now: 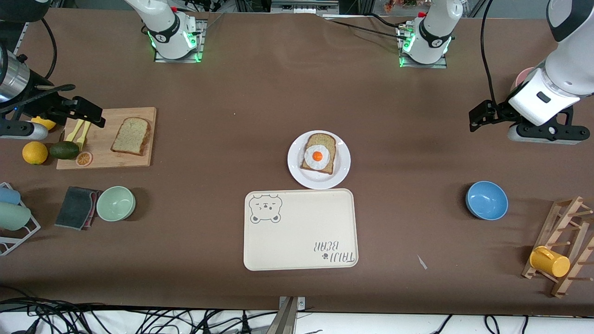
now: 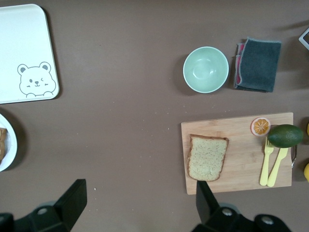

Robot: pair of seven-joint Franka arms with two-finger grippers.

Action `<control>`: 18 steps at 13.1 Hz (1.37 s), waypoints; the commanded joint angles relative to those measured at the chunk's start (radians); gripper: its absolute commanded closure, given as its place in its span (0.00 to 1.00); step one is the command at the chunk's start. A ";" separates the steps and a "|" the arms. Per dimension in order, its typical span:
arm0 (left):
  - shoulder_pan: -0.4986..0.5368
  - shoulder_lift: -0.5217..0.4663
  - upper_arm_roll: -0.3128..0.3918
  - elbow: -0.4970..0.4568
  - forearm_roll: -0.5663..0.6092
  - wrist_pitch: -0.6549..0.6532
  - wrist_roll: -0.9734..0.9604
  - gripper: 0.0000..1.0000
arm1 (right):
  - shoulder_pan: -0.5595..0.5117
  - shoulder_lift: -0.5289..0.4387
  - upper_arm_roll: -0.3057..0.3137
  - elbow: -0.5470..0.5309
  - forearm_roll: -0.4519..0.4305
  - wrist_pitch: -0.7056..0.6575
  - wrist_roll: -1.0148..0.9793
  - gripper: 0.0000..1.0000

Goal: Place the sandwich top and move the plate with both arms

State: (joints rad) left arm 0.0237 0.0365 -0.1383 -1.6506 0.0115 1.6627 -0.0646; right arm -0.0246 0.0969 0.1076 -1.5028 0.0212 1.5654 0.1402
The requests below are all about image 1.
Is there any toy bread slice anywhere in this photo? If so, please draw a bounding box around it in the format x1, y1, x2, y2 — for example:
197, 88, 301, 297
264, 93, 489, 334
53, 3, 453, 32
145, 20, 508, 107
300, 133, 336, 175
110, 117, 152, 157

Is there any white round plate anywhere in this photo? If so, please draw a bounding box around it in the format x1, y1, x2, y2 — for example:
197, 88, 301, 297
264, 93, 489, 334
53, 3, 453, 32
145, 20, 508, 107
287, 130, 351, 190

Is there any pink plate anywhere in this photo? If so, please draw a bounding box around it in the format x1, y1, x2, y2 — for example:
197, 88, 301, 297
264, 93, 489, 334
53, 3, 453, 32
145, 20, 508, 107
510, 67, 536, 93

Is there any dark green avocado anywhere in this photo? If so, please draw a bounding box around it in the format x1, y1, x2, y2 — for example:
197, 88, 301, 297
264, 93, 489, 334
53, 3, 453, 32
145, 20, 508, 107
49, 141, 80, 161

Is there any wooden cutting board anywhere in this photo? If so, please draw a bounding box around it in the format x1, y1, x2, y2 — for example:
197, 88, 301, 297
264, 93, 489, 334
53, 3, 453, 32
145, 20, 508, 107
56, 107, 157, 170

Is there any lemon near board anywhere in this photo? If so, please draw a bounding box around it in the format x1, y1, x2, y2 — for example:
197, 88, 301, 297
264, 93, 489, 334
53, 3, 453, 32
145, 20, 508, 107
22, 141, 49, 165

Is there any blue bowl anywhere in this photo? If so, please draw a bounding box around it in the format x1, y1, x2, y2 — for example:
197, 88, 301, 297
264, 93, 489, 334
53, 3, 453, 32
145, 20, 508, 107
466, 181, 509, 221

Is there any pale green bowl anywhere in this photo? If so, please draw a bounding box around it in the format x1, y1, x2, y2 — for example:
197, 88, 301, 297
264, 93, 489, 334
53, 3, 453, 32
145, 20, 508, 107
96, 186, 136, 222

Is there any dark grey folded cloth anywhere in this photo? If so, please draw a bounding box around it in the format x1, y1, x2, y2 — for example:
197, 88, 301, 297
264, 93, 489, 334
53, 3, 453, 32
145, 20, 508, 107
55, 186, 101, 231

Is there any light blue cup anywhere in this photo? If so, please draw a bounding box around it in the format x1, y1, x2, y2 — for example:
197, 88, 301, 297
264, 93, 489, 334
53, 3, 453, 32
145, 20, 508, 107
0, 187, 21, 206

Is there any pale green cup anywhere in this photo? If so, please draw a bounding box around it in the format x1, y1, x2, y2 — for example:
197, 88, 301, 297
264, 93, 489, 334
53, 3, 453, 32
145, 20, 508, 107
0, 203, 32, 231

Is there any wooden peg rack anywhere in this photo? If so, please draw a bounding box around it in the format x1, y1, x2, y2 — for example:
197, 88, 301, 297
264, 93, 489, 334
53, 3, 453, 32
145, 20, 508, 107
522, 196, 594, 298

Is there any yellow mug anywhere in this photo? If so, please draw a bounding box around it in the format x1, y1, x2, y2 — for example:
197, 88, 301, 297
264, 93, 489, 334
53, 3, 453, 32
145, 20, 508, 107
529, 246, 571, 278

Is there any toy fried egg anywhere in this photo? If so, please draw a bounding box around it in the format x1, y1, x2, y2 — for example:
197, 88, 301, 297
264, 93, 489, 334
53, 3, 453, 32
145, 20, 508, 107
304, 144, 331, 170

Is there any cream tray with bear print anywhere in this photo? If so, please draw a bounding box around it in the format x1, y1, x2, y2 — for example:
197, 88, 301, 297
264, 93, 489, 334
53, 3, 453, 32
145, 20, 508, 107
244, 188, 359, 271

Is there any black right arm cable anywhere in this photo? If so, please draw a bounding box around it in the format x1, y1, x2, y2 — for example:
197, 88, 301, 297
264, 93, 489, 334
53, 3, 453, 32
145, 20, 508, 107
41, 18, 58, 79

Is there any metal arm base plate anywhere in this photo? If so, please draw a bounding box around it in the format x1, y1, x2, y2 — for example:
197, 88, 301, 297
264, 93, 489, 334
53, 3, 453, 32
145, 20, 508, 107
155, 19, 207, 64
398, 23, 449, 69

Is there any white wire rack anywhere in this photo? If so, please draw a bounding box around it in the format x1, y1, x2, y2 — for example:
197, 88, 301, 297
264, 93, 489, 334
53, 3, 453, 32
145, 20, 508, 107
0, 182, 41, 256

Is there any black cable on table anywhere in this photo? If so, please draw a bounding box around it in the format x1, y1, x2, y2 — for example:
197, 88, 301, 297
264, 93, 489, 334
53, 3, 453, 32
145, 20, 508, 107
325, 13, 411, 40

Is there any tangled black cable bundle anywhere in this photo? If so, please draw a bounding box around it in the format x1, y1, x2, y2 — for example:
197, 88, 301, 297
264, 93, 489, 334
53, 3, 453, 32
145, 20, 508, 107
0, 285, 279, 334

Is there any aluminium frame bar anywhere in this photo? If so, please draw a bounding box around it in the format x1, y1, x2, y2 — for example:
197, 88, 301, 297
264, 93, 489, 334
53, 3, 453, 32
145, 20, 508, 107
271, 0, 340, 15

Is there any metal mounting bracket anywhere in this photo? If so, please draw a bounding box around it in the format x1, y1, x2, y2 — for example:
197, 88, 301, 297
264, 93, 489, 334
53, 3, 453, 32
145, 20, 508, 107
277, 296, 307, 334

